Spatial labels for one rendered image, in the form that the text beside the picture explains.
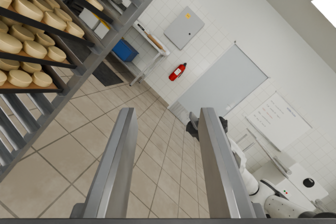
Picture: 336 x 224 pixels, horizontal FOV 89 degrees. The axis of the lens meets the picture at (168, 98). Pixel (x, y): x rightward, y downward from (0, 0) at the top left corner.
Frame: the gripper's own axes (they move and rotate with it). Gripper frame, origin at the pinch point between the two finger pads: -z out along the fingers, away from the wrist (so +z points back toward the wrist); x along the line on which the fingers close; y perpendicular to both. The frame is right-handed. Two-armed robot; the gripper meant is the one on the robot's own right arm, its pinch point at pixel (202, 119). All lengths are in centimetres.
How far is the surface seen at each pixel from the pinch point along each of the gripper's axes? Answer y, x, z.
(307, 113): -232, 95, 350
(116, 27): -16.1, -18.6, -27.3
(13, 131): 11, -64, -18
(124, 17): -18.4, -15.9, -28.1
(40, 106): 4, -48, -21
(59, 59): -4.2, -32.9, -29.3
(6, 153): 17, -69, -13
